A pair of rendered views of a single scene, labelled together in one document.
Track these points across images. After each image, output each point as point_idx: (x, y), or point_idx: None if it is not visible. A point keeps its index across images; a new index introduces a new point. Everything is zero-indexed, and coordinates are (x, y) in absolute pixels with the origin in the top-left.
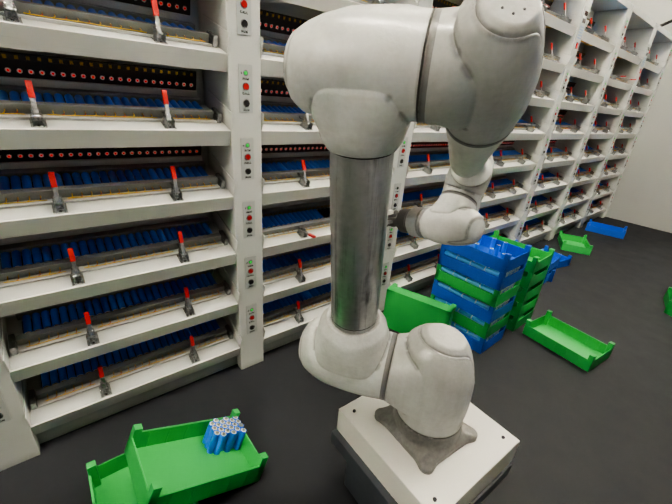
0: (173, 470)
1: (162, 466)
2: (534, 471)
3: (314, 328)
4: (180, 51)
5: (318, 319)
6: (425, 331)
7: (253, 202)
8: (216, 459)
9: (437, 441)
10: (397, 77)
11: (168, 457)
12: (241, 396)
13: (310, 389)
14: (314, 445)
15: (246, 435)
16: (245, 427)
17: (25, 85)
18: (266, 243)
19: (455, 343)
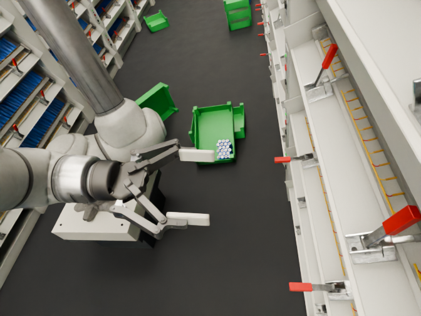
0: (215, 126)
1: (218, 121)
2: (69, 313)
3: (143, 108)
4: None
5: (145, 111)
6: (69, 136)
7: (287, 52)
8: (216, 147)
9: None
10: None
11: (223, 125)
12: (257, 174)
13: (234, 218)
14: (194, 196)
15: (217, 160)
16: (232, 169)
17: None
18: (297, 118)
19: (51, 145)
